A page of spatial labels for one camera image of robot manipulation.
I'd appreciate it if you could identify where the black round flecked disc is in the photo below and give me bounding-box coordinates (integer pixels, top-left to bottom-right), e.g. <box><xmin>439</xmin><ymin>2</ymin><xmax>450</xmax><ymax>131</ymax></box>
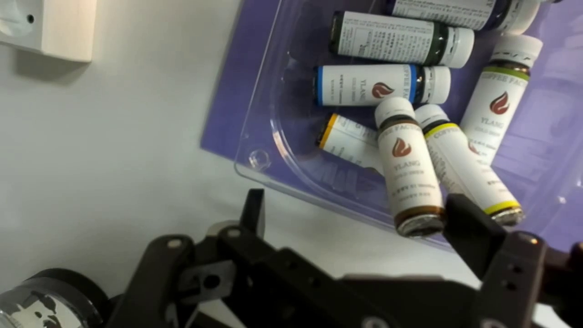
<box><xmin>0</xmin><ymin>268</ymin><xmax>113</xmax><ymax>328</ymax></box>

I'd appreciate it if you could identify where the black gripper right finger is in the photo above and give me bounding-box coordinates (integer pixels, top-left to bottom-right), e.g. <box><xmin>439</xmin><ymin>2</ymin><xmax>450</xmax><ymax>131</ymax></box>
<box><xmin>444</xmin><ymin>193</ymin><xmax>583</xmax><ymax>328</ymax></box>

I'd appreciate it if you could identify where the clear plastic box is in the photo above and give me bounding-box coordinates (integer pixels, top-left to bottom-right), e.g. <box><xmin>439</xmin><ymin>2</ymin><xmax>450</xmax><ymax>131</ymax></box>
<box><xmin>233</xmin><ymin>0</ymin><xmax>583</xmax><ymax>252</ymax></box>

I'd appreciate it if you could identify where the white bottle blue band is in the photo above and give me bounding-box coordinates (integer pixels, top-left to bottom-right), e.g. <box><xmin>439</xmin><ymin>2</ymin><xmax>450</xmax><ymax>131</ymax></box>
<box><xmin>313</xmin><ymin>62</ymin><xmax>453</xmax><ymax>109</ymax></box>

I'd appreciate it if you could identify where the purple mat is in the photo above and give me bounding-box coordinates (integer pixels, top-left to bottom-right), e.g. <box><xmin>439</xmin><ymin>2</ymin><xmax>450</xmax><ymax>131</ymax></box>
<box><xmin>198</xmin><ymin>0</ymin><xmax>583</xmax><ymax>255</ymax></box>

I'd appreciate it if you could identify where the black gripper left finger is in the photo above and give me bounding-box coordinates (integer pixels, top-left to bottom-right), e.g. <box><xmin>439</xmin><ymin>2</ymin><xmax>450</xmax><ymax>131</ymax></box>
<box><xmin>107</xmin><ymin>188</ymin><xmax>342</xmax><ymax>328</ymax></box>

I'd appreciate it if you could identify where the white bottle yellow band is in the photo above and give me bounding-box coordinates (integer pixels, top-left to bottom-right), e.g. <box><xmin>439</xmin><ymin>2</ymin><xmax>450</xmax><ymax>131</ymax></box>
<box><xmin>413</xmin><ymin>102</ymin><xmax>526</xmax><ymax>228</ymax></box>

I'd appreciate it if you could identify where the white bottle dark green band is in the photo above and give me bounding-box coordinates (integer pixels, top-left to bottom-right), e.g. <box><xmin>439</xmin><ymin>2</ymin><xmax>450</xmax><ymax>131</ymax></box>
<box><xmin>328</xmin><ymin>9</ymin><xmax>477</xmax><ymax>71</ymax></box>

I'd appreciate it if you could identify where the white power strip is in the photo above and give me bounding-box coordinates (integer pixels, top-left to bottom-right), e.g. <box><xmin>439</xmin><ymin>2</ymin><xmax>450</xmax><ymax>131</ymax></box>
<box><xmin>0</xmin><ymin>0</ymin><xmax>100</xmax><ymax>64</ymax></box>

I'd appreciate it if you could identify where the white bottle brown band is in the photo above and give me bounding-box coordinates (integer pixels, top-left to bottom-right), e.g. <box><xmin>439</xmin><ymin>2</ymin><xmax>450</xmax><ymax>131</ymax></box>
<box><xmin>373</xmin><ymin>95</ymin><xmax>448</xmax><ymax>239</ymax></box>

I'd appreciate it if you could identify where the white bottle orange band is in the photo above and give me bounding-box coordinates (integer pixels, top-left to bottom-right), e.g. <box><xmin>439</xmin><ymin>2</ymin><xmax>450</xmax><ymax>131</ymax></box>
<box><xmin>317</xmin><ymin>111</ymin><xmax>386</xmax><ymax>177</ymax></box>

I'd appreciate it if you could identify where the white bottle olive band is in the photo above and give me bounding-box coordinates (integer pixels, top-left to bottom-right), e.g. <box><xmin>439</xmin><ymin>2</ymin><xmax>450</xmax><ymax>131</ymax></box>
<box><xmin>459</xmin><ymin>33</ymin><xmax>544</xmax><ymax>168</ymax></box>

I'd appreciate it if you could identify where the white bottle navy band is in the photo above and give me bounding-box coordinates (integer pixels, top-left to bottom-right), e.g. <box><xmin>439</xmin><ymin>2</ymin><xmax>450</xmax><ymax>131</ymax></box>
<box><xmin>386</xmin><ymin>0</ymin><xmax>543</xmax><ymax>37</ymax></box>

